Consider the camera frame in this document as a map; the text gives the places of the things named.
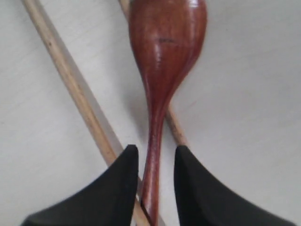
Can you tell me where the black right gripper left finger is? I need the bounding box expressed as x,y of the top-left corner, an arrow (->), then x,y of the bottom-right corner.
22,145 -> 138,226

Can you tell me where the wooden chopstick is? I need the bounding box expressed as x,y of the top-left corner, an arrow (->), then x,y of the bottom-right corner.
21,0 -> 166,226
119,0 -> 189,146

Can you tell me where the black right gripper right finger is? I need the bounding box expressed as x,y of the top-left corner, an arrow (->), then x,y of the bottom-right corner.
174,145 -> 294,226

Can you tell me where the dark brown wooden spoon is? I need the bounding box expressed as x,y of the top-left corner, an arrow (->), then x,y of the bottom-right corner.
128,0 -> 207,226

